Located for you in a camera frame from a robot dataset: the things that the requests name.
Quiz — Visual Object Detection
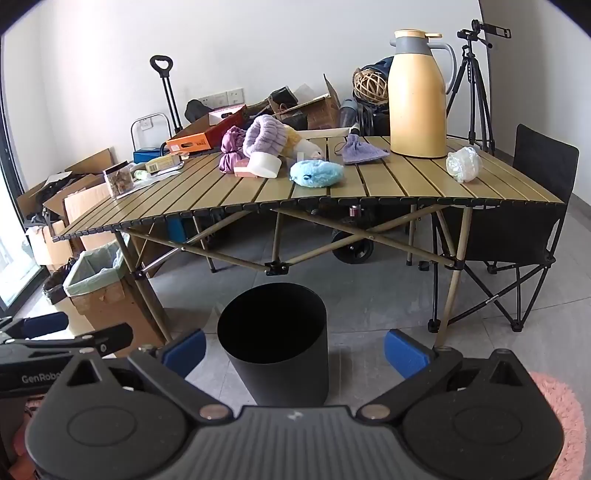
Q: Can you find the purple knitted pouch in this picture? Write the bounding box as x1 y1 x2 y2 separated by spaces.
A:
342 134 391 166

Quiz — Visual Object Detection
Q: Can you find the blue flat board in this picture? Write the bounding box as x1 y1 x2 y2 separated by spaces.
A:
166 217 195 243

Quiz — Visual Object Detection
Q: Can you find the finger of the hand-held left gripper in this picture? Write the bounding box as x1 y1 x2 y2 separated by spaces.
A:
0 312 70 342
69 323 134 358

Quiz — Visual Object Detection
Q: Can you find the beige medicine box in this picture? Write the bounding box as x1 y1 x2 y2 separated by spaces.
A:
144 154 182 174

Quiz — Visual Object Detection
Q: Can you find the grey blue water bottle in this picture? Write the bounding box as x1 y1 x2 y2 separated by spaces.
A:
339 97 360 131

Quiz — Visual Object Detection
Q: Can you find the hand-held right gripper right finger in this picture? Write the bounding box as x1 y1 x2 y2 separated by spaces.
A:
355 329 530 420

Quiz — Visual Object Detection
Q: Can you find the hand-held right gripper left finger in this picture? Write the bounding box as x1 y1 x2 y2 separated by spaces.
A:
64 329 232 420

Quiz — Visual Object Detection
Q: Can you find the black tripod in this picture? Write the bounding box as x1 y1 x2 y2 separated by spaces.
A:
445 18 512 156

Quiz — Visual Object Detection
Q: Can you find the blue plush toy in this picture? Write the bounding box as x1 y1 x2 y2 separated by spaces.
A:
289 158 345 189

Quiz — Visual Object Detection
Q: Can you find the lilac fluffy towel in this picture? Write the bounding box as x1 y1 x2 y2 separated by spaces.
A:
243 115 291 160

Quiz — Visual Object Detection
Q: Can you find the black wagon pull handle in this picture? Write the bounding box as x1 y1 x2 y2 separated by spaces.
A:
150 55 184 133

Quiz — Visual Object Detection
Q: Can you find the pink satin scrunchie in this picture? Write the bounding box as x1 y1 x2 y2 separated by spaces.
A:
219 126 249 174

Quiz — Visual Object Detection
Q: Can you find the cardboard box with green liner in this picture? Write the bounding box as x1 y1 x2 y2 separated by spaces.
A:
64 240 165 345

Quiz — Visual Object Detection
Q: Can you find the open cardboard box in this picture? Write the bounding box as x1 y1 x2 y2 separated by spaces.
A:
16 148 116 217
25 182 118 273

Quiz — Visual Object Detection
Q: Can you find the rattan ball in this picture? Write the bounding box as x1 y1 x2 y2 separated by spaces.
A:
353 67 390 103

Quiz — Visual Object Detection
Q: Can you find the black round bin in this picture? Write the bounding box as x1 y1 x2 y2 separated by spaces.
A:
217 284 329 408

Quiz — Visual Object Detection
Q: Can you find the printed paper leaflet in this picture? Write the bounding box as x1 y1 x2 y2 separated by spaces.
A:
131 167 184 186

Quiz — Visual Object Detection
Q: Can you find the dark brown bag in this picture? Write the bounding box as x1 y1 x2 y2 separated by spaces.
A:
270 86 298 108

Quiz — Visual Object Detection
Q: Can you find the silver metal tube frame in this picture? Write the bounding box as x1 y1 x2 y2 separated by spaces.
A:
130 113 170 151

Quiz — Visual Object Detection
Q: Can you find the white rounded container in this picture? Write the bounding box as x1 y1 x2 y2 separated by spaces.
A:
249 154 281 178

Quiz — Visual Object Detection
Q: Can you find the clear jar of brown snacks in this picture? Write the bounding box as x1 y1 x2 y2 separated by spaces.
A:
102 161 135 199

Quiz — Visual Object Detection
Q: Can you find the black folding chair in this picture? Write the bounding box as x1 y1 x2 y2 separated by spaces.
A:
418 124 581 333

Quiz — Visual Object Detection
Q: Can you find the yellow thermos jug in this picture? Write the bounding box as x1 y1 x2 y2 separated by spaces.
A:
388 29 458 159

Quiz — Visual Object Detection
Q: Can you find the pink fluffy rug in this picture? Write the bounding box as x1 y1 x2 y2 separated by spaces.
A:
526 370 588 480

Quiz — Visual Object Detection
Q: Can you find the folding table leg frame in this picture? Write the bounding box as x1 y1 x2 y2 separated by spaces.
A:
111 203 476 349

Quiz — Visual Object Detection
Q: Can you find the brown cardboard box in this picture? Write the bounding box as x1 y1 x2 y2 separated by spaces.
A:
272 74 343 132

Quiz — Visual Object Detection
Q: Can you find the black bag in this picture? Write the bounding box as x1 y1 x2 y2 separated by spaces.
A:
185 99 214 124

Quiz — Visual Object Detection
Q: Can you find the orange cardboard box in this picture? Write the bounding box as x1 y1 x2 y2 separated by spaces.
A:
165 105 248 154

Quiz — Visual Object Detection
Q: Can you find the yellow white paw plush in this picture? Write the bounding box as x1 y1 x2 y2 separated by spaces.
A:
277 124 325 161

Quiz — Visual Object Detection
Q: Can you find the white crumpled wrap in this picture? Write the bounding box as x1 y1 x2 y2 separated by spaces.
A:
445 145 482 184

